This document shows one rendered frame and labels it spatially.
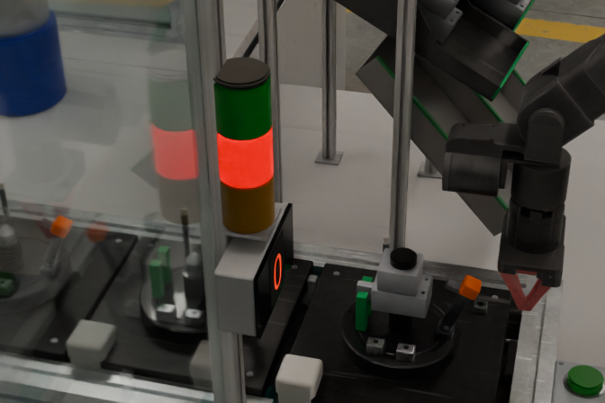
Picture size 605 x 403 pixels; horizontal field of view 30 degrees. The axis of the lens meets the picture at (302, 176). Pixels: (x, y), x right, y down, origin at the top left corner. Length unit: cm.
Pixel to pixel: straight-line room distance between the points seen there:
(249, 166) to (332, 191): 80
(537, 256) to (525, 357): 19
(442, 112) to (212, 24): 64
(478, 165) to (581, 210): 63
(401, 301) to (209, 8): 49
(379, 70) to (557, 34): 284
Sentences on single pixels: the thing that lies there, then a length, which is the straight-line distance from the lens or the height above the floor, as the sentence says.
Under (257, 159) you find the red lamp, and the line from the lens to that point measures 98.
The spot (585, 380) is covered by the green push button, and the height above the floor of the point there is 97.
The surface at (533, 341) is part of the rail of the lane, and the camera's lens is 138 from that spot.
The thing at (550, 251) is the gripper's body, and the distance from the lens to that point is 122.
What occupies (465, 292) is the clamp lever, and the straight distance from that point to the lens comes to 128.
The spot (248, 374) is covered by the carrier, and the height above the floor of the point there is 97.
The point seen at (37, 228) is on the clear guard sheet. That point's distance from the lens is 70.
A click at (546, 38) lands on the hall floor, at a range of 419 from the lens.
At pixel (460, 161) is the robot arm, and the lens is 116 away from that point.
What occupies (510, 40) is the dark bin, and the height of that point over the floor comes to 121.
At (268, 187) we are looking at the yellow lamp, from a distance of 101.
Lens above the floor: 187
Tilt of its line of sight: 34 degrees down
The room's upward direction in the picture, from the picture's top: 1 degrees counter-clockwise
